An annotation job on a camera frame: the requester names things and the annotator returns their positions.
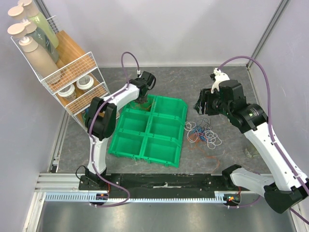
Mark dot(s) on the dark green pump bottle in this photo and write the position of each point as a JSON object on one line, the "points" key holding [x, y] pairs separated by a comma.
{"points": [[30, 29]]}

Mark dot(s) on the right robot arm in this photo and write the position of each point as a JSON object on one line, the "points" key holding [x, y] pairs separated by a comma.
{"points": [[286, 187]]}

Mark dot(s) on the wooden shelf board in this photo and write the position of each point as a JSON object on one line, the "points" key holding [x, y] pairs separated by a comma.
{"points": [[77, 63]]}

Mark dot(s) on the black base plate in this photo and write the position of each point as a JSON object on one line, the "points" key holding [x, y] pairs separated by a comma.
{"points": [[206, 182]]}

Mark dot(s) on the paper cup with lid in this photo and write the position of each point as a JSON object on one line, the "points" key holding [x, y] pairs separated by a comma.
{"points": [[68, 93], [85, 83]]}

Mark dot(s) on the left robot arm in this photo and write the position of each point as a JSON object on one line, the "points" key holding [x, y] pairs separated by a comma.
{"points": [[101, 120]]}

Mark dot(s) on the light green bottle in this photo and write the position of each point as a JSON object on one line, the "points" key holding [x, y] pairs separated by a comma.
{"points": [[28, 14]]}

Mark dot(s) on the green compartment tray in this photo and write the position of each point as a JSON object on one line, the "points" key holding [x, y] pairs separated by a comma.
{"points": [[152, 131]]}

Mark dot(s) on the slotted cable duct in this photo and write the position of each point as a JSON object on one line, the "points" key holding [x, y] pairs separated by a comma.
{"points": [[100, 198]]}

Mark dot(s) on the beige pump bottle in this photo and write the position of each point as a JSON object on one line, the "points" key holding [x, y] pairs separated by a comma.
{"points": [[40, 60]]}

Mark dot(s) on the white wire shelf rack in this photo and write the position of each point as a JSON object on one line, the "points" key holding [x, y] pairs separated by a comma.
{"points": [[54, 23]]}

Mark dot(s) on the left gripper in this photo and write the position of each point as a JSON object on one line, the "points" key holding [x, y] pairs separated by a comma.
{"points": [[142, 100]]}

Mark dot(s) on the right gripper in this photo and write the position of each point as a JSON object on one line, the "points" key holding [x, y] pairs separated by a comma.
{"points": [[205, 101]]}

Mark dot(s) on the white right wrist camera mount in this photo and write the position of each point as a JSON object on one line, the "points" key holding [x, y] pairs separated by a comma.
{"points": [[219, 77]]}

